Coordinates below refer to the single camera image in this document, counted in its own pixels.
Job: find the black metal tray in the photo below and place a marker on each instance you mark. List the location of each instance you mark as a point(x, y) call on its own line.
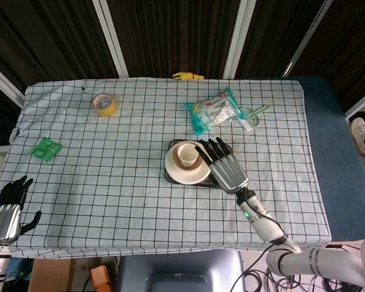
point(169, 178)

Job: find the yellow plastic toy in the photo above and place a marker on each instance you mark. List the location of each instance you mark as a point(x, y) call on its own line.
point(184, 76)

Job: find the orange box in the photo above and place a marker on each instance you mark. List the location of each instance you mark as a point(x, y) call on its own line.
point(101, 278)

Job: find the white sneaker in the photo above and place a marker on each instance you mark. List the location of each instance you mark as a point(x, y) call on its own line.
point(363, 135)

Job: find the white paper cup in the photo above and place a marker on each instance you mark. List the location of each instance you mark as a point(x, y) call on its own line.
point(187, 153)

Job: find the beige bowl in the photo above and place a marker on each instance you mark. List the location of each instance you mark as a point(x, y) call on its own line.
point(177, 161)

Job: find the yellow tape roll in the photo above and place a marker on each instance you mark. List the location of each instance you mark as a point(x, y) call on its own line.
point(108, 110)

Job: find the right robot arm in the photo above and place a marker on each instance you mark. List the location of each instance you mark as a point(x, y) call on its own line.
point(267, 228)

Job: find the brown cardboard box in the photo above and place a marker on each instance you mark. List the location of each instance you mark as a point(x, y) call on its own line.
point(53, 273)

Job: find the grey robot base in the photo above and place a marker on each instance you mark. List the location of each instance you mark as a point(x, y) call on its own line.
point(179, 267)

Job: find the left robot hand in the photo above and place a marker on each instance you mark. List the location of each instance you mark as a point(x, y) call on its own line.
point(3, 222)

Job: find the teal snack package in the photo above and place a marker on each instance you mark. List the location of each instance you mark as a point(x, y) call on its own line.
point(213, 111)

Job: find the checked light blue tablecloth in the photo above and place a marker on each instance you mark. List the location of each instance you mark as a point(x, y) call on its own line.
point(109, 152)

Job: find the white round plate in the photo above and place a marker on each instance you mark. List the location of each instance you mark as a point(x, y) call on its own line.
point(185, 178)

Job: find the white partition frame post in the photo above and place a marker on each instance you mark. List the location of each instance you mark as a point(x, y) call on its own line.
point(109, 36)
point(239, 36)
point(4, 82)
point(307, 36)
point(362, 105)

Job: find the green sachet packet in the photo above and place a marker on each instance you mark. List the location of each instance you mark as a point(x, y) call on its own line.
point(45, 149)

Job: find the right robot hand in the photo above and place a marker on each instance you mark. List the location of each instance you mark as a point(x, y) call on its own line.
point(228, 176)

